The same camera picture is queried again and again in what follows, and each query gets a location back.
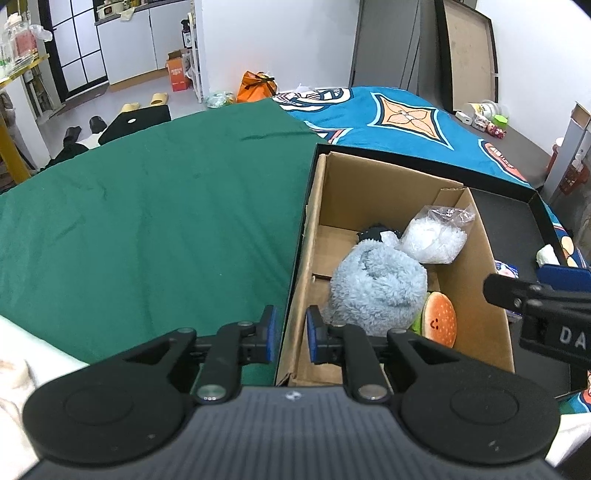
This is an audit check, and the white narrow rack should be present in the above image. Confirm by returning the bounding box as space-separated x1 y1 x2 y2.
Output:
182 8 204 103

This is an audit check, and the burger plush toy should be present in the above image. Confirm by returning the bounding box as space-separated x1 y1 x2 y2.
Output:
408 292 457 348

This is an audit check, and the brown board black frame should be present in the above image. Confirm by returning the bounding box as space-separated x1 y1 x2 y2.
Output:
434 0 502 114

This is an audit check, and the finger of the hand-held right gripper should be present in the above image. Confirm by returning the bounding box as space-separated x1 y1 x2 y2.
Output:
537 263 591 292
483 273 549 318

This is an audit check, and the orange cardboard box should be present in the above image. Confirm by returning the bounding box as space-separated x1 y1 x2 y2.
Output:
166 50 193 92

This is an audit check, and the white cabinet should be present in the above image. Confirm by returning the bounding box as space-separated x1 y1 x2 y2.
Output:
95 0 195 86

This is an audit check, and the brown cardboard box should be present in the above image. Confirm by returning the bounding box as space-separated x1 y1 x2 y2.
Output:
274 151 517 388

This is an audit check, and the dark grey platform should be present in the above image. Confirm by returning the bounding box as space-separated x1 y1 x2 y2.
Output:
442 106 556 195

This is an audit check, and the grey metal desk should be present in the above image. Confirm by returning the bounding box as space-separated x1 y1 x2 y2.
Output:
545 102 591 205

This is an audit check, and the glass jar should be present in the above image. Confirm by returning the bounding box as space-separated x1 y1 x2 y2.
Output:
4 13 38 70

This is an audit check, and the orange bag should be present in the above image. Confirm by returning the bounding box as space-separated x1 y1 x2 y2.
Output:
237 71 278 103

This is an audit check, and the fluffy blue plush toy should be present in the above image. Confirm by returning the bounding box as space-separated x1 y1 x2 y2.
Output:
322 240 429 337

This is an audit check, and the white cloth bundle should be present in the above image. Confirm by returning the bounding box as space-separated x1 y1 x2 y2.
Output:
536 246 562 268

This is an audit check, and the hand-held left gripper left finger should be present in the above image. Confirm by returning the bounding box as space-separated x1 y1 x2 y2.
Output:
115 305 279 403

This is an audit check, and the dark grey panel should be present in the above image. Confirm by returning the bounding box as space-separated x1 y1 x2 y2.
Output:
349 0 444 100

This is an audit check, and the yellow table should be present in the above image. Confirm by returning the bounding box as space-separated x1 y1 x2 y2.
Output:
0 53 49 185

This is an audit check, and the cream fleece blanket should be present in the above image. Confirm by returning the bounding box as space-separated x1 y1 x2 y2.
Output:
0 318 591 468

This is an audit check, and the blue printed blanket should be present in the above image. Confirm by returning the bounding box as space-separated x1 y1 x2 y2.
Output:
272 86 591 417

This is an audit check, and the clear plastic bag white filling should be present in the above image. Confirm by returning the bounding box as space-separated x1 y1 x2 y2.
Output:
399 204 476 265

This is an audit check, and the black laptop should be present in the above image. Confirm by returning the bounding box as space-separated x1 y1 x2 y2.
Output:
99 105 173 147

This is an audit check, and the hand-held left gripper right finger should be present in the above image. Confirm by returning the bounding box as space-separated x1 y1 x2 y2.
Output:
306 305 463 403

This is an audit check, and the black framed glass door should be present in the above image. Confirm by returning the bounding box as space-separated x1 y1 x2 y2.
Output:
44 0 110 100

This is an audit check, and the green bed sheet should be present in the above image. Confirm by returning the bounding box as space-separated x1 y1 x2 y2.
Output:
0 99 320 387

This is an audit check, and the black tray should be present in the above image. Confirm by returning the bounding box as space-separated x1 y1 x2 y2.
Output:
291 143 579 403

